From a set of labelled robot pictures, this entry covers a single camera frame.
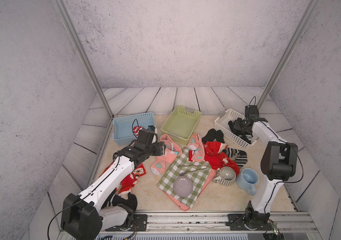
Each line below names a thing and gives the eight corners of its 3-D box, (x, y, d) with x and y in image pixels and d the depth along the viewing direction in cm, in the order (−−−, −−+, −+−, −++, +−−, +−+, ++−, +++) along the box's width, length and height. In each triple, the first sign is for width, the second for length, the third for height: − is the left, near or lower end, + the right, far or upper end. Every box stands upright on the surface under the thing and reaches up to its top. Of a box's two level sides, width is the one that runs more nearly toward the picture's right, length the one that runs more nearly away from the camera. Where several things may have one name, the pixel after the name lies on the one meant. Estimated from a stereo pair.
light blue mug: (233, 186, 86) (237, 181, 80) (238, 170, 92) (242, 165, 86) (250, 195, 83) (256, 190, 77) (254, 178, 89) (259, 172, 83)
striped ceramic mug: (213, 183, 87) (216, 178, 82) (216, 168, 93) (219, 163, 88) (231, 189, 85) (234, 185, 80) (232, 173, 91) (236, 168, 86)
